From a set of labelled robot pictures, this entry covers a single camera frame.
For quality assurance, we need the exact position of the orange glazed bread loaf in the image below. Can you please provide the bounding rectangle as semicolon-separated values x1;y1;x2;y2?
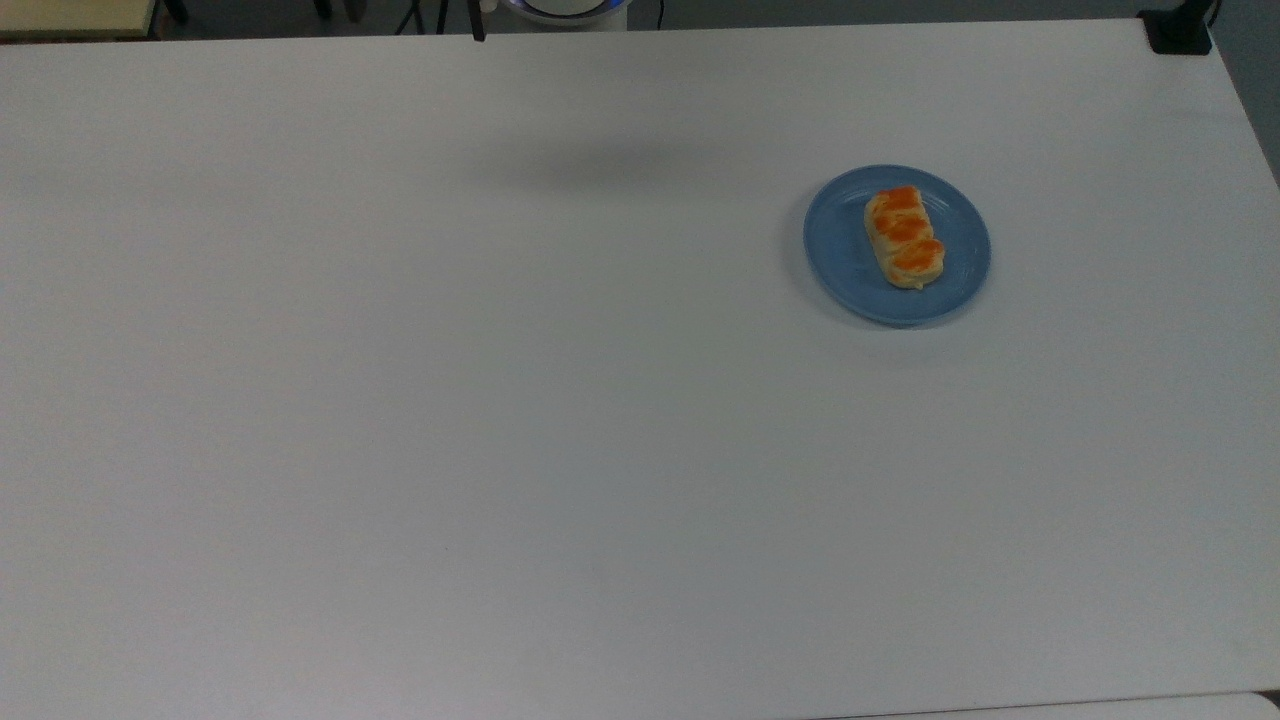
864;185;947;291

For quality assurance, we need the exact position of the blue round plate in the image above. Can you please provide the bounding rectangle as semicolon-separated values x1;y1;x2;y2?
803;164;992;328

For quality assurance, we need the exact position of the light wooden table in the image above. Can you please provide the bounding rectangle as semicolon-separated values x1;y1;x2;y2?
0;0;161;41

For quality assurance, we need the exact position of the white robot base blue ring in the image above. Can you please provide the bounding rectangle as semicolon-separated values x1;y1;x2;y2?
497;0;629;33

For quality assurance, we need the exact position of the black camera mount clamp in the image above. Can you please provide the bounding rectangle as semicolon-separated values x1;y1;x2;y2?
1138;0;1223;56

